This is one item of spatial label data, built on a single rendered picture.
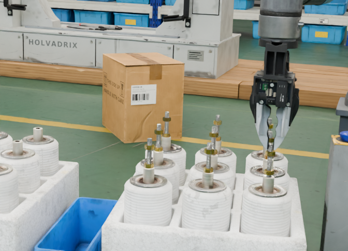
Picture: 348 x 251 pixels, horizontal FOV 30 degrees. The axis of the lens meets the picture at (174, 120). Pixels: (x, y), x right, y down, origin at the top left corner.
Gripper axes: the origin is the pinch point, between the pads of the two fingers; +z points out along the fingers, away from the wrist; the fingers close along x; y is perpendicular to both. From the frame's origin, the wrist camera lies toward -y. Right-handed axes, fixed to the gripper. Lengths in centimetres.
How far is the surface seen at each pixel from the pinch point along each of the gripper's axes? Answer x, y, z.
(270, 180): 0.5, 1.6, 7.2
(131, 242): -24.4, 10.7, 19.8
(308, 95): 3, -200, 29
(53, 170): -52, -15, 17
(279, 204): 2.8, 4.5, 10.9
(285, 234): 4.3, 2.7, 17.4
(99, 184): -55, -59, 35
